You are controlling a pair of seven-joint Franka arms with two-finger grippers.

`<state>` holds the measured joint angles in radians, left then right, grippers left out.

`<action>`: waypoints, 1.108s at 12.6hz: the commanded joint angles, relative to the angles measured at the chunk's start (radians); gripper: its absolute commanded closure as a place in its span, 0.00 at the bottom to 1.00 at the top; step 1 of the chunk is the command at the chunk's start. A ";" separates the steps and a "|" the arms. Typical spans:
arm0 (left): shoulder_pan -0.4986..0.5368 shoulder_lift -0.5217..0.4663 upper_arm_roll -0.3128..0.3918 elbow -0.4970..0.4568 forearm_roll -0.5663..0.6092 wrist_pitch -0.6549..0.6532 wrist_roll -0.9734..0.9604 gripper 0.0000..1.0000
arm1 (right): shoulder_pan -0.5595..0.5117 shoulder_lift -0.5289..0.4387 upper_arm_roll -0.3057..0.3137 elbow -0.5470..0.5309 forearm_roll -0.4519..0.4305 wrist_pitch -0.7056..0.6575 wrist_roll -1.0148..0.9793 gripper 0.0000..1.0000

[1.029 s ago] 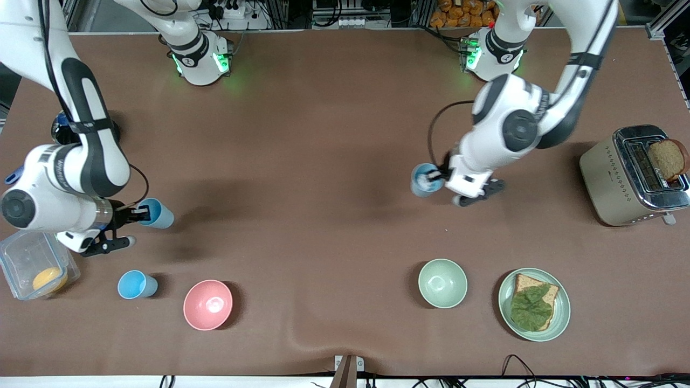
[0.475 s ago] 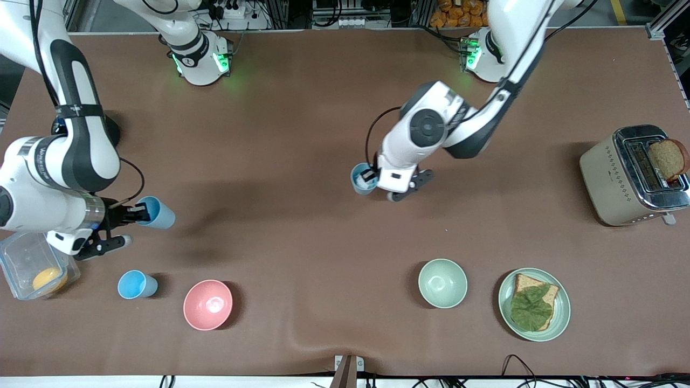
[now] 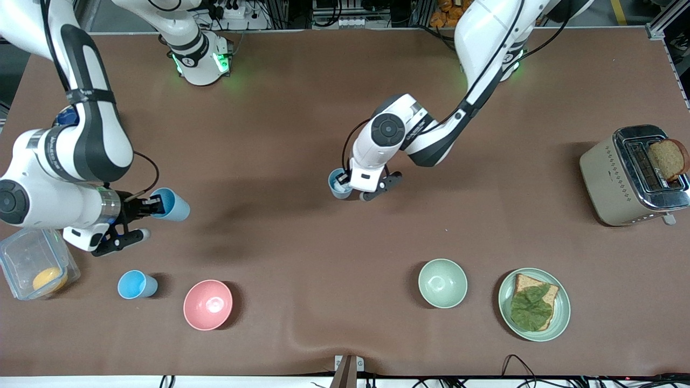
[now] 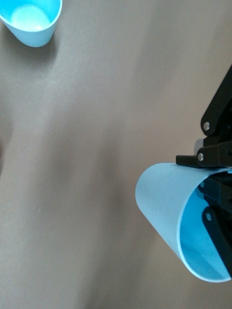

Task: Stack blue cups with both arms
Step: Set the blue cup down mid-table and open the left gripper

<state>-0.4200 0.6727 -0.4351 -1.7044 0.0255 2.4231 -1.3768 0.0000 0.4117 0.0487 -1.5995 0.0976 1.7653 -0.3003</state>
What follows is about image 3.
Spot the brown table mat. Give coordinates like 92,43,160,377
0,28,690,378

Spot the brown bread slice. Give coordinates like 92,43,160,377
512,273,560,331

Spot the beige and chrome toaster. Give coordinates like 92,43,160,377
579,124,690,227

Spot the black looped floor cable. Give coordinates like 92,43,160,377
501,354,540,388

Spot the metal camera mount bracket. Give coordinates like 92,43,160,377
330,354,365,388

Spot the small dark blue object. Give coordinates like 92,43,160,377
54,106,79,128

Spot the pale green bowl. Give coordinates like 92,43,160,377
418,259,468,309

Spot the pale green plate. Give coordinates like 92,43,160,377
498,267,571,342

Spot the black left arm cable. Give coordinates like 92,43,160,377
341,0,573,172

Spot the clear plastic storage container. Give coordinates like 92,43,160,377
0,226,81,301

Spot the bag of orange snacks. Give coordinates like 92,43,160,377
429,0,470,29

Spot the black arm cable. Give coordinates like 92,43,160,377
40,0,161,203
341,0,573,172

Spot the green lettuce leaf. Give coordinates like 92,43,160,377
510,285,554,331

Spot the pink bowl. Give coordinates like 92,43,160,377
183,279,234,331

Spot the orange round food item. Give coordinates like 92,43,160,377
32,267,68,293

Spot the light blue plastic cup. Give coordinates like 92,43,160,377
150,187,191,223
117,269,159,300

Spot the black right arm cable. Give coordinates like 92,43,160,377
40,0,161,203

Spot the grey-blue plastic cup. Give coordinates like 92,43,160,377
328,168,355,200

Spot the dark brown toast slice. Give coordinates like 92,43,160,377
648,138,690,182

